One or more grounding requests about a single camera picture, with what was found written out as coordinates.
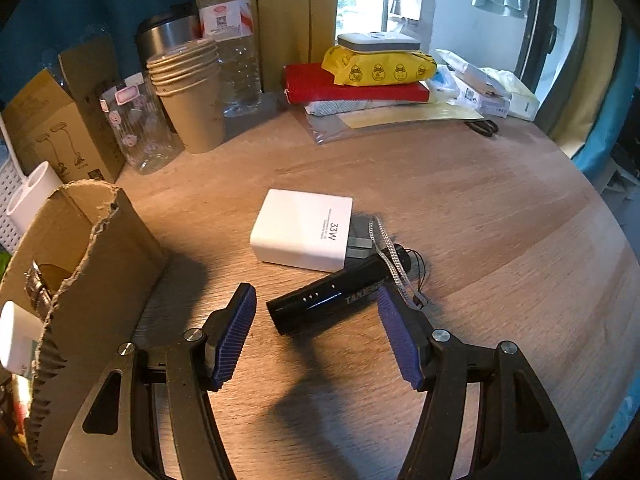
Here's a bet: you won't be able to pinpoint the silver metal watch band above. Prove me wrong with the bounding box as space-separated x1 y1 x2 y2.
24 260 54 314

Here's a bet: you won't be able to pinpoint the white plastic bottle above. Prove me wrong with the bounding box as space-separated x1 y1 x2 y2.
0 300 44 376

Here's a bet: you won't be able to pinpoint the red flat packet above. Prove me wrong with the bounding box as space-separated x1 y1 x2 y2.
283 62 431 106

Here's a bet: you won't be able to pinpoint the white desk lamp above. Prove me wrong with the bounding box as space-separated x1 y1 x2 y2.
0 110 64 233

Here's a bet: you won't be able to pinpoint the grey and white case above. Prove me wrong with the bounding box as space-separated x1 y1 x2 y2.
337 32 421 55

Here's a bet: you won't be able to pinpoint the clear plastic sleeve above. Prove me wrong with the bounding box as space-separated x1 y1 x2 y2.
304 99 482 147

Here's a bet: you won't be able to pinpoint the white plastic basket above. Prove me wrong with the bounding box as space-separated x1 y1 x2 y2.
0 160 27 257

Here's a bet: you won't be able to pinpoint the black scissors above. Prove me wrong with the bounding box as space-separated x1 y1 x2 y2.
465 118 500 139

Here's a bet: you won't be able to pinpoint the white power adapter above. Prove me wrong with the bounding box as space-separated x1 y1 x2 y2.
250 188 374 274

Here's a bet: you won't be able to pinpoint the stack of paper cups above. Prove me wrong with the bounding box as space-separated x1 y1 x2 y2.
146 37 227 155

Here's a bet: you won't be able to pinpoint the gold and red tin can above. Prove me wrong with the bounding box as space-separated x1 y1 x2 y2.
0 372 35 441

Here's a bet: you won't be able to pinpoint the clear cup with stickers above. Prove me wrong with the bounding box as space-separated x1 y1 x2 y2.
99 72 186 176

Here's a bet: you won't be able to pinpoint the black flashlight with lanyard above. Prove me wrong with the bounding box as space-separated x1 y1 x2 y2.
265 215 434 337

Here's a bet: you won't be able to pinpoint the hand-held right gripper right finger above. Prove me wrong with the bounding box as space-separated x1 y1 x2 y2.
377 291 583 480

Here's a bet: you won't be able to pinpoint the yellow curtain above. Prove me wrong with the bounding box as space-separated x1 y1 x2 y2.
192 0 342 96

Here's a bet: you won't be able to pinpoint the teal curtain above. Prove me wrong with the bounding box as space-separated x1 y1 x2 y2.
571 75 640 177

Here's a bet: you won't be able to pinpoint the clear water bottle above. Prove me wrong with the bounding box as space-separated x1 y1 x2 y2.
198 0 263 119

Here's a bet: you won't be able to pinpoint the stainless steel tumbler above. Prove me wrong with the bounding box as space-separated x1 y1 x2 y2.
134 2 202 67

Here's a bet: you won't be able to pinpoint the yellow wipes packet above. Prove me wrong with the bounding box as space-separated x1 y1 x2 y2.
321 45 437 88

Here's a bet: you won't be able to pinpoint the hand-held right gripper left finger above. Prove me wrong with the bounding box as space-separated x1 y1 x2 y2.
52 282 258 480

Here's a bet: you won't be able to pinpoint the printed cardboard box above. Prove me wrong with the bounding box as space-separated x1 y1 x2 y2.
2 35 127 186

